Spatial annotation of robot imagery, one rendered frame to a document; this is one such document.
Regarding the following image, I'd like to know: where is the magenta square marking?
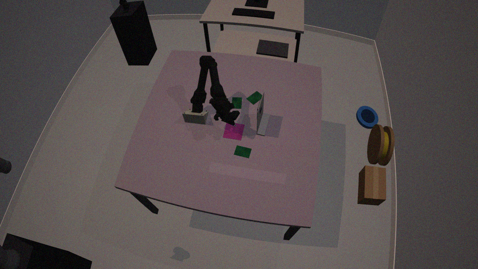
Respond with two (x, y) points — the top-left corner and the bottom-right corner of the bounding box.
(223, 123), (244, 140)

